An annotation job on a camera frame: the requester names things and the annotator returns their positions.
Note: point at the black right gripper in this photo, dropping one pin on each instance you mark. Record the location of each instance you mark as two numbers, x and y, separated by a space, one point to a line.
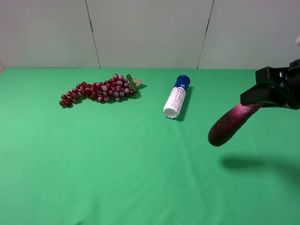
275 87

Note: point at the purple eggplant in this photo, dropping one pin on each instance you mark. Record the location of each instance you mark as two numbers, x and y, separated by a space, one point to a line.
224 129

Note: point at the white bottle blue cap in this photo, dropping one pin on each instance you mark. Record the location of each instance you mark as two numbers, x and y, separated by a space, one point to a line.
176 98

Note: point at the red grape bunch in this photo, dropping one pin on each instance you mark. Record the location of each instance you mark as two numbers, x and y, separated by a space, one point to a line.
113 89

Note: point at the green tablecloth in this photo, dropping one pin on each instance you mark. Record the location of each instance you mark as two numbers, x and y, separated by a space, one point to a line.
126 163

